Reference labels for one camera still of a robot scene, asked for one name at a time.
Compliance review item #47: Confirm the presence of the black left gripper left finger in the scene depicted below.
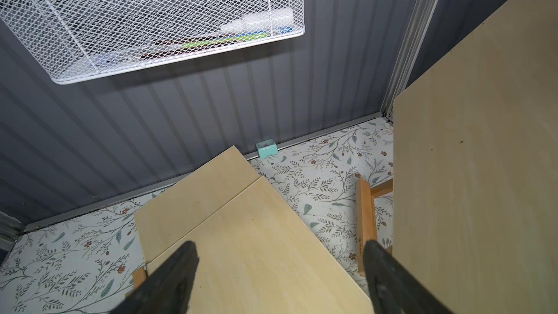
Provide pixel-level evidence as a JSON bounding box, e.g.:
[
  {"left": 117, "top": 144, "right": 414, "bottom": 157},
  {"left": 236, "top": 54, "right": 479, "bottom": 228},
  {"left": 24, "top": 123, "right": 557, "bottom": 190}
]
[{"left": 111, "top": 241, "right": 199, "bottom": 313}]

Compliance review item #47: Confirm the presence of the white tube in basket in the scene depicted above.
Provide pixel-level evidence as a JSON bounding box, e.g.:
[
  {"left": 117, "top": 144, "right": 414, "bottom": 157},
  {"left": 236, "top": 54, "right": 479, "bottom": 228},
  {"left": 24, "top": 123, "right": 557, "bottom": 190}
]
[{"left": 220, "top": 7, "right": 294, "bottom": 34}]

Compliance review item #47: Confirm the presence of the wooden easel under boards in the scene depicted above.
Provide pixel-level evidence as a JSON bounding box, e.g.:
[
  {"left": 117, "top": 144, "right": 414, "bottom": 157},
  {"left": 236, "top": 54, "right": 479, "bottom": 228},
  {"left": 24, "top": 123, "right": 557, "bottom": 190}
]
[{"left": 125, "top": 267, "right": 148, "bottom": 297}]

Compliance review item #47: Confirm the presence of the white wire mesh basket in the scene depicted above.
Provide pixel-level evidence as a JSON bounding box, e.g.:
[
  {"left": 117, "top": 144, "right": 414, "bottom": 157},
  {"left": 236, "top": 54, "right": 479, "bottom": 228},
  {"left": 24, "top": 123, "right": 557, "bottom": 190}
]
[{"left": 1, "top": 0, "right": 305, "bottom": 84}]

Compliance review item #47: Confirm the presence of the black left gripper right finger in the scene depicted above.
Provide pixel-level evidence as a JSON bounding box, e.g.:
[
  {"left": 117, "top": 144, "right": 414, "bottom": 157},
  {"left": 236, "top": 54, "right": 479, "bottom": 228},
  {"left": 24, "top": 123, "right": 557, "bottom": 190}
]
[{"left": 363, "top": 240, "right": 450, "bottom": 313}]

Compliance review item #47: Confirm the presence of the large plywood board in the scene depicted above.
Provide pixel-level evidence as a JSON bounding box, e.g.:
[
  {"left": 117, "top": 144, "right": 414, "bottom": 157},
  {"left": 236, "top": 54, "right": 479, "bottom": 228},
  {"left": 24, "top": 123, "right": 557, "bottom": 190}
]
[{"left": 393, "top": 0, "right": 557, "bottom": 313}]

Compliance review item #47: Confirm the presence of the small teal box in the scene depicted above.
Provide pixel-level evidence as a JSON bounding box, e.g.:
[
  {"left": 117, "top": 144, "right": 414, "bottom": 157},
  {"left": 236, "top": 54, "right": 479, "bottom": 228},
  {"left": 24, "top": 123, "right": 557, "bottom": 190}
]
[{"left": 256, "top": 139, "right": 278, "bottom": 159}]

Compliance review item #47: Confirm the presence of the small wooden easel frame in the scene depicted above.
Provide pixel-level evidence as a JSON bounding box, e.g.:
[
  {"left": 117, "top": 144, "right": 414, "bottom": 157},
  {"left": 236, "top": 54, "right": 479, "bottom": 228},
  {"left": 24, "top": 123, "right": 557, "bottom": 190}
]
[{"left": 355, "top": 177, "right": 393, "bottom": 276}]

